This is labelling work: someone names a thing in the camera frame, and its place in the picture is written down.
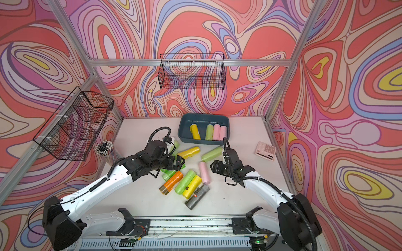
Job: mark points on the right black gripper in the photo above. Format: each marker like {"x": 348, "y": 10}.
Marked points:
{"x": 217, "y": 167}

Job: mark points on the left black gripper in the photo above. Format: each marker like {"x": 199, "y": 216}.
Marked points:
{"x": 179, "y": 165}

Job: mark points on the thin pink trash bag roll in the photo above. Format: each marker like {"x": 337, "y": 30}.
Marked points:
{"x": 204, "y": 173}

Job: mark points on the light green roll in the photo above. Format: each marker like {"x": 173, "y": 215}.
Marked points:
{"x": 212, "y": 154}

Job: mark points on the teal plastic storage box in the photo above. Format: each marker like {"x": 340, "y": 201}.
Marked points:
{"x": 202, "y": 121}

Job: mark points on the grey trash bag roll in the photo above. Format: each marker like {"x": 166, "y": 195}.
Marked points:
{"x": 197, "y": 196}

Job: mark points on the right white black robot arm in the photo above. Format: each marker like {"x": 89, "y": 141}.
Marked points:
{"x": 294, "y": 219}

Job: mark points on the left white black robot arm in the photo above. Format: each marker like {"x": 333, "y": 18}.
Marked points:
{"x": 66, "y": 220}

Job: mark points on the green roll beside yellow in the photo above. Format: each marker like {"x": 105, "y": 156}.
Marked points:
{"x": 185, "y": 182}

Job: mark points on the orange trash bag roll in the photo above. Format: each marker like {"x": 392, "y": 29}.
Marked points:
{"x": 167, "y": 187}

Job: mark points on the pink calculator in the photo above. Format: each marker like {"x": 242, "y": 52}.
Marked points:
{"x": 265, "y": 151}

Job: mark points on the clear cup of pencils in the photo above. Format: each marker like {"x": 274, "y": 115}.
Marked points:
{"x": 106, "y": 150}

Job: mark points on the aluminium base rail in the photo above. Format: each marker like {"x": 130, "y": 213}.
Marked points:
{"x": 179, "y": 233}

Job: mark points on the back black wire basket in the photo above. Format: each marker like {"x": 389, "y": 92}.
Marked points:
{"x": 192, "y": 71}

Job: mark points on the black wire basket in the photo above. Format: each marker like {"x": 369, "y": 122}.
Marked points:
{"x": 77, "y": 128}
{"x": 192, "y": 71}

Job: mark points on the left black wire basket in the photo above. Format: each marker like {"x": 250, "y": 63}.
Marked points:
{"x": 77, "y": 128}

